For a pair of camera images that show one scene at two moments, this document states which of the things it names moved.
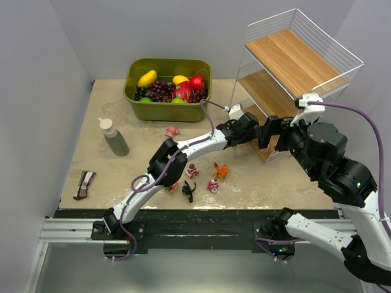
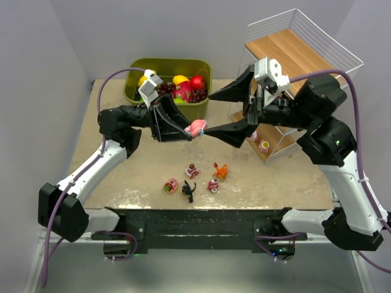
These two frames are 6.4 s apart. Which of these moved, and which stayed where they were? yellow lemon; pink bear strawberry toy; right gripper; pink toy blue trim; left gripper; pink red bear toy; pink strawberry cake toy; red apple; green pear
Moved: pink toy blue trim; right gripper; left gripper
Stayed: green pear; pink red bear toy; pink strawberry cake toy; yellow lemon; pink bear strawberry toy; red apple
